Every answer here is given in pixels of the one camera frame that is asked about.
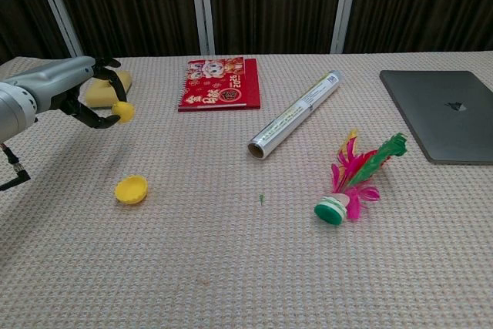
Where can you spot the dark ribbed partition panel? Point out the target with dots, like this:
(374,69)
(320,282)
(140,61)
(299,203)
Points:
(19,5)
(423,5)
(273,5)
(131,5)

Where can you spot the silver foil roll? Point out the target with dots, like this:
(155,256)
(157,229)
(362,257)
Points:
(296,111)

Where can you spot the red spiral desk calendar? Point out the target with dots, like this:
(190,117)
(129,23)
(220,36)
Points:
(219,86)

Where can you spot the tiny green feather scrap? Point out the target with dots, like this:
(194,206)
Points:
(262,199)

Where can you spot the colourful feather shuttlecock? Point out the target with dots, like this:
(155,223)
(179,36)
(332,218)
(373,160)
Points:
(350,175)

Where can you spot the grey closed laptop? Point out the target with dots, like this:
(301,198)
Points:
(443,121)

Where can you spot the beige woven tablecloth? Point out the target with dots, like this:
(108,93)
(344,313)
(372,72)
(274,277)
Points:
(231,259)

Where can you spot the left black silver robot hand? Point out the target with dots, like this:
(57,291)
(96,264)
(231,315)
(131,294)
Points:
(58,78)

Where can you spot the white aluminium frame post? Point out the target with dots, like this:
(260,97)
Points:
(344,5)
(202,5)
(58,9)

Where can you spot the yellow sponge with hole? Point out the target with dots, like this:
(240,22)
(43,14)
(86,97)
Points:
(98,98)

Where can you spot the yellow capsule half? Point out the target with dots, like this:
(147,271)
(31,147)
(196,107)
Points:
(131,190)

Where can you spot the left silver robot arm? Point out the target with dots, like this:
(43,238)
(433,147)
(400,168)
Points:
(15,117)

